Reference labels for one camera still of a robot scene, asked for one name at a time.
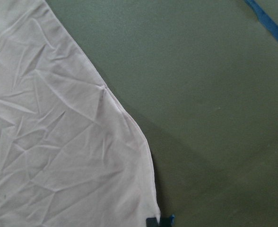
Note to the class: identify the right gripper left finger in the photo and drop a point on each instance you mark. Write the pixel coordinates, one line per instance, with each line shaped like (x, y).
(152, 222)

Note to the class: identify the pink snoopy t-shirt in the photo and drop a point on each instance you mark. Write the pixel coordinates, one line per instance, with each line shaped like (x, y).
(70, 155)

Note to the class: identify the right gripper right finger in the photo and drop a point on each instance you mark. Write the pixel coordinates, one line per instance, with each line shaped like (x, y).
(166, 222)

